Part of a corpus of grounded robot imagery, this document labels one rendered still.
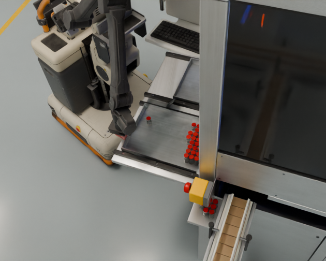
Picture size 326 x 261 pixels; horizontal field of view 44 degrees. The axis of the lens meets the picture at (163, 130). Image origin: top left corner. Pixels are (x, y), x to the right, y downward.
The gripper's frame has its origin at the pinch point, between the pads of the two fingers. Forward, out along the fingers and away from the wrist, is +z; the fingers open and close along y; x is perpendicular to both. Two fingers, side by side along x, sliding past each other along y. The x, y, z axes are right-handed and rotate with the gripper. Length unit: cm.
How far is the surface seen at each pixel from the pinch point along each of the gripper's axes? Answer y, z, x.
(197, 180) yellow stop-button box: 38.5, -11.5, -16.6
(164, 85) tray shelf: 4.8, 2.2, 36.0
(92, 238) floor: -28, 91, -20
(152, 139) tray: 11.0, 2.6, 4.6
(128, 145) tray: 1.7, 2.6, -1.6
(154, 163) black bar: 16.9, 1.1, -7.7
